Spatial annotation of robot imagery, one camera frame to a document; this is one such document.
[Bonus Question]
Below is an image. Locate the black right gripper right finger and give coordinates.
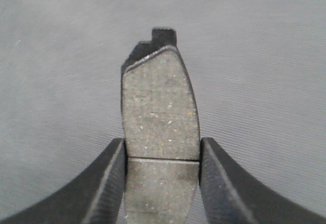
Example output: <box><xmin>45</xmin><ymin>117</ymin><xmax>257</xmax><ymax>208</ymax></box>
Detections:
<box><xmin>199</xmin><ymin>137</ymin><xmax>325</xmax><ymax>223</ymax></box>

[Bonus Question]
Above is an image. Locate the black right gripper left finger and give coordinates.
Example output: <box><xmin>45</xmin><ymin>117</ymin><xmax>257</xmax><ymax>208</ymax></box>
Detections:
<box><xmin>1</xmin><ymin>138</ymin><xmax>126</xmax><ymax>223</ymax></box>

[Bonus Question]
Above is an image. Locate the brake pad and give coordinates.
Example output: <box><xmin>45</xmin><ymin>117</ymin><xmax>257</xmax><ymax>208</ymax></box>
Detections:
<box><xmin>121</xmin><ymin>27</ymin><xmax>200</xmax><ymax>223</ymax></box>

